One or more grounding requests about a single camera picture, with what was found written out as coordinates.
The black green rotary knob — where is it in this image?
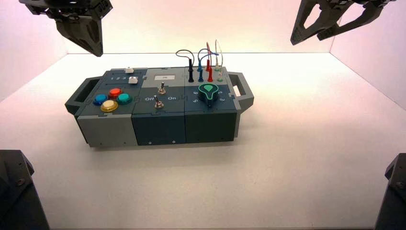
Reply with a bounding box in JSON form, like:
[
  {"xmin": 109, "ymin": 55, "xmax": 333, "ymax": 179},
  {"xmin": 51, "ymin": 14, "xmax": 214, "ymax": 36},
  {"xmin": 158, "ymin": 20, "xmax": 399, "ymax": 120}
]
[{"xmin": 198, "ymin": 83, "xmax": 219, "ymax": 109}]

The white banana plug cable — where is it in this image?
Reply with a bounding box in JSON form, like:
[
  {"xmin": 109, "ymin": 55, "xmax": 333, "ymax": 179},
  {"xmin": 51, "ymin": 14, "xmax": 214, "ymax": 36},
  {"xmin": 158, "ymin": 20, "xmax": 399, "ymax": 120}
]
[{"xmin": 214, "ymin": 39, "xmax": 224, "ymax": 82}]

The black banana plug cable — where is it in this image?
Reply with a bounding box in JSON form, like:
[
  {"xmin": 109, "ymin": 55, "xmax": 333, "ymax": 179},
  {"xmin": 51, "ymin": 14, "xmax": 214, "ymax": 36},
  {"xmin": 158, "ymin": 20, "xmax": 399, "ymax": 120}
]
[{"xmin": 175, "ymin": 49, "xmax": 195, "ymax": 83}]

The red banana plug cable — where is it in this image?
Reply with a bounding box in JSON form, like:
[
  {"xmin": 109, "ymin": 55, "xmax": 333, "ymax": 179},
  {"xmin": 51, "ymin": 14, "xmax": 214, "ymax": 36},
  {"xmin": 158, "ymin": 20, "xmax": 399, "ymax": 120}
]
[{"xmin": 205, "ymin": 42, "xmax": 214, "ymax": 83}]

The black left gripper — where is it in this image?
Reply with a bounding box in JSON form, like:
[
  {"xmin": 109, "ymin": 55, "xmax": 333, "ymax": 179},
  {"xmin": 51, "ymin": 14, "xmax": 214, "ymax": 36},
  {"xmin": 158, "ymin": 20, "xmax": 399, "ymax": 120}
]
[{"xmin": 19, "ymin": 0, "xmax": 113, "ymax": 58}]

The yellow round push button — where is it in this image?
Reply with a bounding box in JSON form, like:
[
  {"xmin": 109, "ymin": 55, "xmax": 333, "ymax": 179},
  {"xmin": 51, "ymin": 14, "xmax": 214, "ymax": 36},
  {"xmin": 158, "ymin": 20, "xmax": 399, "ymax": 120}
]
[{"xmin": 100, "ymin": 100, "xmax": 119, "ymax": 113}]

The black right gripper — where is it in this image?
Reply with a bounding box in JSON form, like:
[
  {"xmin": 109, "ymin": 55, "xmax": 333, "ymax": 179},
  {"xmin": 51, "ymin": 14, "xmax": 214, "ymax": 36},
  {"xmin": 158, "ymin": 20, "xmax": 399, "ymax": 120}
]
[{"xmin": 290, "ymin": 0, "xmax": 398, "ymax": 46}]

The blue banana plug cable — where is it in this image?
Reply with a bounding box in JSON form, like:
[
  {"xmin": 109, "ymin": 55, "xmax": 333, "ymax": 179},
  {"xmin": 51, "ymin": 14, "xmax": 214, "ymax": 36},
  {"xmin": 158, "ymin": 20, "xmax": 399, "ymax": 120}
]
[{"xmin": 197, "ymin": 48, "xmax": 220, "ymax": 83}]

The green round push button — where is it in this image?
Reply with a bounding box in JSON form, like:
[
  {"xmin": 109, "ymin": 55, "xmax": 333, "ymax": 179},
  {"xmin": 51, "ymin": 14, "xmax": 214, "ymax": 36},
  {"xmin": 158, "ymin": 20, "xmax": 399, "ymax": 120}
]
[{"xmin": 116, "ymin": 93, "xmax": 133, "ymax": 105}]

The grey and teal control box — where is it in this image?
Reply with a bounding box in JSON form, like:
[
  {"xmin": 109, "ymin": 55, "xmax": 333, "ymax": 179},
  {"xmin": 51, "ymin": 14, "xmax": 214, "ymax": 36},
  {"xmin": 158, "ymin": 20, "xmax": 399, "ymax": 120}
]
[{"xmin": 65, "ymin": 66, "xmax": 255, "ymax": 149}]

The blue round push button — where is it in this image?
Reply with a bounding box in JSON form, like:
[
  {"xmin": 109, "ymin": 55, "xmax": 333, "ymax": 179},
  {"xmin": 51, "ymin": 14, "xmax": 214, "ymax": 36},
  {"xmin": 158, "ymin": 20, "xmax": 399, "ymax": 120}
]
[{"xmin": 93, "ymin": 93, "xmax": 109, "ymax": 106}]

